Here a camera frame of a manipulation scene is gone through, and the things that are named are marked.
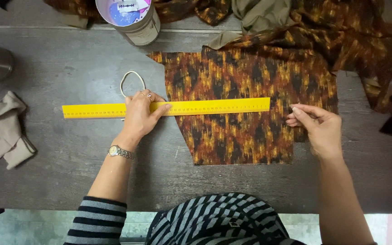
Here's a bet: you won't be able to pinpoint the razor blade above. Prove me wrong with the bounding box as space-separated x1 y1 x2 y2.
118 1 139 12

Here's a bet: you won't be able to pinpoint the person's right hand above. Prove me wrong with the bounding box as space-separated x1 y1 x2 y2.
285 104 343 160

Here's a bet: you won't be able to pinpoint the black grey striped top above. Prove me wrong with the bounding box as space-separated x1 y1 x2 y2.
63 192 307 245

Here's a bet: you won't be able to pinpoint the brown orange patterned fabric heap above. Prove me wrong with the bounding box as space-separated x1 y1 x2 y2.
43 0 392 114

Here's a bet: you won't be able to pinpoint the beige cloth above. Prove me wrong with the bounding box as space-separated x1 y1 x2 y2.
0 91 37 170

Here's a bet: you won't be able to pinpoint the yellow ruler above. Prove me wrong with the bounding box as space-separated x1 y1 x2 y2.
62 97 271 120

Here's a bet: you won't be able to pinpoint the silver wristwatch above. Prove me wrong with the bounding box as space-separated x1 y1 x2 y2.
108 145 136 160

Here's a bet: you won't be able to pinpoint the white cord loop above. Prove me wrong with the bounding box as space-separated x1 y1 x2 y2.
120 71 146 99

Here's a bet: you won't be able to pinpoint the olive lining fabric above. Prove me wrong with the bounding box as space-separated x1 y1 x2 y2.
207 0 297 50

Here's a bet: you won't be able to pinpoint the round tin container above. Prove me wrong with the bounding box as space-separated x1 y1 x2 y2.
95 0 161 47

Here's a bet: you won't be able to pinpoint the blue round card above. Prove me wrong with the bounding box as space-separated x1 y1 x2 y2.
109 3 141 27

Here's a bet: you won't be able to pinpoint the person's left hand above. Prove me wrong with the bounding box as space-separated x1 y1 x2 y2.
113 89 173 152

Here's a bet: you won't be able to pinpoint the cut brown orange patterned fabric piece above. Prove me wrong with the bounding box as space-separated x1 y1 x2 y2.
147 46 339 166

